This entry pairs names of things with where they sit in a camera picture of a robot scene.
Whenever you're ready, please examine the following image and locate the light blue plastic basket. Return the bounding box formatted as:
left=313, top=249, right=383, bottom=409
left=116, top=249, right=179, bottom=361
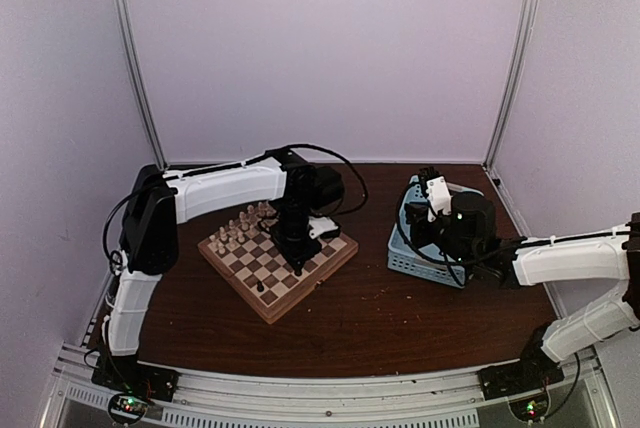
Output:
left=387, top=175, right=473, bottom=289

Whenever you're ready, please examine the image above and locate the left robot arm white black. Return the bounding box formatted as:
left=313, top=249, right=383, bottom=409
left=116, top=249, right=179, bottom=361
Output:
left=103, top=146, right=345, bottom=392

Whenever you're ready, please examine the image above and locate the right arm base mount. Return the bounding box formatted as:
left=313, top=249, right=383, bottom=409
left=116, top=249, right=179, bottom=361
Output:
left=478, top=360, right=564, bottom=400

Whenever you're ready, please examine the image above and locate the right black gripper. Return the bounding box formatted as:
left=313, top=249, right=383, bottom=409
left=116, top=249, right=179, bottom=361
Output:
left=406, top=202, right=475, bottom=271

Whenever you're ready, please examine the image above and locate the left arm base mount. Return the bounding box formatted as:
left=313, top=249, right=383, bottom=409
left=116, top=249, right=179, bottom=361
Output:
left=91, top=355, right=179, bottom=402

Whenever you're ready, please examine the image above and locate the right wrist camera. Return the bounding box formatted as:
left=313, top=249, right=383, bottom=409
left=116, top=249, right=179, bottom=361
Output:
left=418, top=166, right=451, bottom=222

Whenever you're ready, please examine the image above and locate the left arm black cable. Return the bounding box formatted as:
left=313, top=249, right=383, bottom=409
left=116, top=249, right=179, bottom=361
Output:
left=287, top=142, right=370, bottom=217

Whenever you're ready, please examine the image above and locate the aluminium frame post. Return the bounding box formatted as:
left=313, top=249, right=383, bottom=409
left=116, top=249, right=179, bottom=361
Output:
left=483, top=0, right=539, bottom=172
left=113, top=0, right=167, bottom=169

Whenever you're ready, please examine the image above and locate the wooden chess board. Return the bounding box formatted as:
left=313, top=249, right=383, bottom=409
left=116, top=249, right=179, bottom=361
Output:
left=198, top=234, right=359, bottom=324

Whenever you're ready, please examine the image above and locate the left aluminium frame post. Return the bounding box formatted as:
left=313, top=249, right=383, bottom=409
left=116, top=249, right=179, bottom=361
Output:
left=113, top=0, right=167, bottom=169

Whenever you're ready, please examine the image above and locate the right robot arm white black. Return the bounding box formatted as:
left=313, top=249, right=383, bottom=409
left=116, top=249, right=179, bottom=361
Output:
left=396, top=192, right=639, bottom=390

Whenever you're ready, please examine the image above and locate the right aluminium frame post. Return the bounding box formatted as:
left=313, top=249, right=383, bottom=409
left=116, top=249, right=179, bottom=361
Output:
left=483, top=0, right=539, bottom=172

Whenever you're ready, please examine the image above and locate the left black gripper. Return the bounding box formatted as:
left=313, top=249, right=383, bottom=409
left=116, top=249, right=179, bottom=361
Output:
left=269, top=198, right=322, bottom=271

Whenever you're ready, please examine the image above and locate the row of white chess pieces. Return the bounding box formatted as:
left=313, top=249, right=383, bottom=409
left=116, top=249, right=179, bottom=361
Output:
left=205, top=202, right=277, bottom=255

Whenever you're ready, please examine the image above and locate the front aluminium rail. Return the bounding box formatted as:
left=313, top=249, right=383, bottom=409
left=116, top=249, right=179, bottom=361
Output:
left=32, top=344, right=622, bottom=427

